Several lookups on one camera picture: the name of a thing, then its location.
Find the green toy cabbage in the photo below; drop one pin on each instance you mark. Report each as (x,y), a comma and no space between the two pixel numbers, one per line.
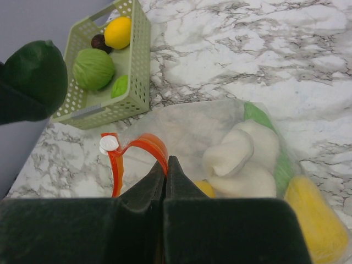
(93,69)

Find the clear zip top bag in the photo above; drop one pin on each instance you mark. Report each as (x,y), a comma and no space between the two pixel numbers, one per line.
(185,131)

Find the white toy garlic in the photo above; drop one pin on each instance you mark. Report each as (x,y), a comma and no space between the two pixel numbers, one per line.
(232,167)

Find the lime green toy fruit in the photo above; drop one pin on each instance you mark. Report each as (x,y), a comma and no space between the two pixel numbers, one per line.
(120,86)

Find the green toy vegetable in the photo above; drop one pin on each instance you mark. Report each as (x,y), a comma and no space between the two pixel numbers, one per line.
(273,154)

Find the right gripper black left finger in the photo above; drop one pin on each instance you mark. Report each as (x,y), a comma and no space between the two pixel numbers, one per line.
(126,229)

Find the orange toy fruit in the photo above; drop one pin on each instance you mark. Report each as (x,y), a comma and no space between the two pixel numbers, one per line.
(118,32)

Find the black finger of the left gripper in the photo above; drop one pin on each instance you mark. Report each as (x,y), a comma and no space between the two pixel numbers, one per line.
(13,101)

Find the yellow toy lemon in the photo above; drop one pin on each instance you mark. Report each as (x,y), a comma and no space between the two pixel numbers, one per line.
(326,237)

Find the green plastic basket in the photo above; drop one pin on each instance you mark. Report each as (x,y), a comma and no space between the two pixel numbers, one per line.
(84,109)

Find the small yellow toy pepper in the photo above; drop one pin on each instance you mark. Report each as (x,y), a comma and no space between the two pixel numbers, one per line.
(206,188)

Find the dark green toy cucumber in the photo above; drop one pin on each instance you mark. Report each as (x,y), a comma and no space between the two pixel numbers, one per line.
(37,70)

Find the dark red toy fruit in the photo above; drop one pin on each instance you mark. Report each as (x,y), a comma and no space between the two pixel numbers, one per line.
(98,42)

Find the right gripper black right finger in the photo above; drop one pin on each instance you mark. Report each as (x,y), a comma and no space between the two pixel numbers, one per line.
(198,229)

